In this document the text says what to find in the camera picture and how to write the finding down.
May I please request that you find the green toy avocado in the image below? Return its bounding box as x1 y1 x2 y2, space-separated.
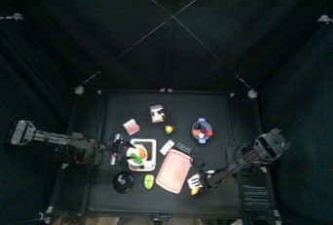
143 173 156 191

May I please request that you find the yellow white toy banana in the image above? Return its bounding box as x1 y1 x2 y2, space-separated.
186 173 205 197

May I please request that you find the pink cutting board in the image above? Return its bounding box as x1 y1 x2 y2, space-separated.
155 148 193 195

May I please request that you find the orange toy carrot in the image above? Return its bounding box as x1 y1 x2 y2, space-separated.
136 147 148 160

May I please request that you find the pink white toy box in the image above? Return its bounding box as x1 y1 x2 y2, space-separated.
122 118 142 136

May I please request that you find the brown white toy carton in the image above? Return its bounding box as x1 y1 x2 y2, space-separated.
148 104 167 124

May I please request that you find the green toy vegetable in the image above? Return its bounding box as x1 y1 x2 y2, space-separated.
128 155 144 165

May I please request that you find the white printed label sticker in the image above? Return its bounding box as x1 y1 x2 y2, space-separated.
241 183 270 211

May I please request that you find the black round bowl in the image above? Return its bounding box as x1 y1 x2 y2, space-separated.
112 171 135 195

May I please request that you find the small dark green box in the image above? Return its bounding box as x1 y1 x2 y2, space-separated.
174 141 194 155

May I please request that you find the white square tray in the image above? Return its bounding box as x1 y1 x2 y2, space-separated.
127 137 159 172

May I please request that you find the small white box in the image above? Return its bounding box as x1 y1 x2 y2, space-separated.
159 139 176 157

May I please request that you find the small white round plate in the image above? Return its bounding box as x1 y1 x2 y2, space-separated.
124 144 148 165

